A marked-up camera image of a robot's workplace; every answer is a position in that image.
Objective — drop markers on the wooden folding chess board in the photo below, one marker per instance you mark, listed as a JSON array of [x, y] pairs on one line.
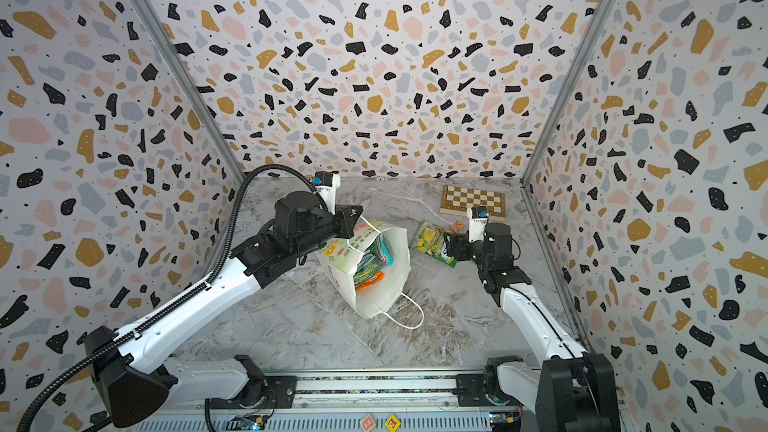
[[456, 200]]

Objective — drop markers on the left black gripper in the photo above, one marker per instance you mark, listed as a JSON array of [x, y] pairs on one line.
[[347, 222]]

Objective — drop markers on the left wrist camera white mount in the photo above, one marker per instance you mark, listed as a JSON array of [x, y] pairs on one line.
[[326, 185]]

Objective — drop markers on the small orange plastic clip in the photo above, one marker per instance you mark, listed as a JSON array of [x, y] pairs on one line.
[[458, 227]]

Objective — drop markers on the white paper gift bag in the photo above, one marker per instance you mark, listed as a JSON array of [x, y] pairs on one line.
[[341, 257]]

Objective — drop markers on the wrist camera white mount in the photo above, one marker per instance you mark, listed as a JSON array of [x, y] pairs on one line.
[[326, 185], [478, 220]]

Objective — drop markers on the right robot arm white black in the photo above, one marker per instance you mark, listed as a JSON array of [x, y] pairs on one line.
[[570, 389]]

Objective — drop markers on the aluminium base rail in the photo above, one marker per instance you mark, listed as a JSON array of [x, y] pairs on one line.
[[452, 399]]

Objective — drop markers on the green apple tea candy packet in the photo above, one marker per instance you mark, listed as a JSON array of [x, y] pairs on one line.
[[369, 264]]

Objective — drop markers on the yellow number block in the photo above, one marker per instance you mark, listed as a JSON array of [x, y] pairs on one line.
[[392, 423]]

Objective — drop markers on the green lemon candy packet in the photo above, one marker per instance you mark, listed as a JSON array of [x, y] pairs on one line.
[[429, 240]]

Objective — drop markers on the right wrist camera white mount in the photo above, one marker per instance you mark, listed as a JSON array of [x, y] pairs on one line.
[[478, 220]]

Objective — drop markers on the orange snack packet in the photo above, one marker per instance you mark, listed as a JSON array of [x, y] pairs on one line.
[[373, 279]]

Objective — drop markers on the teal mint candy packet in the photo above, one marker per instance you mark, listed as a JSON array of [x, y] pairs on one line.
[[382, 251]]

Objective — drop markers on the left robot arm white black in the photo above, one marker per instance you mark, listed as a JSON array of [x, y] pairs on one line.
[[141, 376]]

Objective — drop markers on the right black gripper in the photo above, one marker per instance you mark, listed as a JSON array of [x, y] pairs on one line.
[[459, 249]]

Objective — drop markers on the pink letter block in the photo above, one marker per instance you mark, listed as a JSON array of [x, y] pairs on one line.
[[368, 423]]

